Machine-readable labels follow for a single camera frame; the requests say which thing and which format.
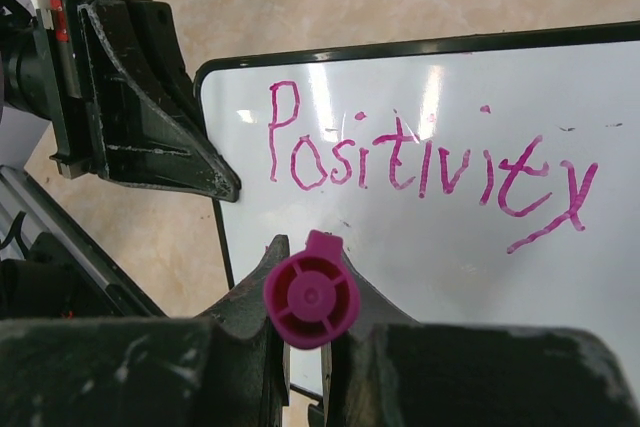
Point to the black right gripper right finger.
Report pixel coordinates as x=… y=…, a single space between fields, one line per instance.
x=390 y=370

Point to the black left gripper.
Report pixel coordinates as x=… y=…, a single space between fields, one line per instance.
x=120 y=100

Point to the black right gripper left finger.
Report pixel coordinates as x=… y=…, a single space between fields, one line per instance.
x=74 y=355

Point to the white marker pen magenta cap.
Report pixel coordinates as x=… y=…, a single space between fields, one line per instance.
x=311 y=297

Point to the white whiteboard black frame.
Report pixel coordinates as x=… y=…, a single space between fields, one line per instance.
x=486 y=179

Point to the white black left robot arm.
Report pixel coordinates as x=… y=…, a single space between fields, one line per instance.
x=19 y=68

